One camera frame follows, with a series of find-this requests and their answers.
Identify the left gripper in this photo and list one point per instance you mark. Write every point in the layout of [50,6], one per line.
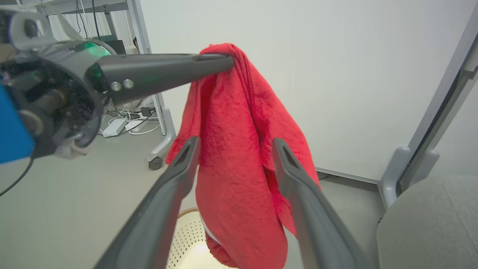
[71,93]

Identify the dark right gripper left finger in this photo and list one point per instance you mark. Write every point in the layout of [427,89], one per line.
[157,209]

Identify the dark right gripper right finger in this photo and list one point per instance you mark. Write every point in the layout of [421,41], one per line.
[317,224]

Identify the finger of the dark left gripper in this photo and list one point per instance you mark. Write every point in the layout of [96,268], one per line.
[213,56]

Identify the red garment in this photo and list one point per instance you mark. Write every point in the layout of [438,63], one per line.
[231,149]

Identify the black power adapter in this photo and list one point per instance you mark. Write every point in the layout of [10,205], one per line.
[146,111]

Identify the white perforated laundry basket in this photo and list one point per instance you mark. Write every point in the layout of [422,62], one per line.
[186,239]

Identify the black caster wheel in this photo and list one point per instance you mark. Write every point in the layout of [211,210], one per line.
[156,163]

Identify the black equipment box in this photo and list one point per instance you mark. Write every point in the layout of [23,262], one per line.
[118,45]

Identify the grey panel foot with caster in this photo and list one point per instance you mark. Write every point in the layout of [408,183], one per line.
[166,134]

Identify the grey panel foot without caster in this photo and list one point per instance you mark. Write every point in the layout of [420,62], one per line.
[392,175]

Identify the grey foot of narrow panel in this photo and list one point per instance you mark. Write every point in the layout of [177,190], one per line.
[422,168]

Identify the large white partition panel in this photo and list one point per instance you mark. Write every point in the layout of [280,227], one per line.
[336,74]

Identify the narrow white partition panel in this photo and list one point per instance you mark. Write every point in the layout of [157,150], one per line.
[463,142]

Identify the grey metal table frame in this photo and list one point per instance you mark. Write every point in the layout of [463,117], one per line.
[82,6]

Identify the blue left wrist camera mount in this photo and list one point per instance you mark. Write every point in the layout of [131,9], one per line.
[13,127]

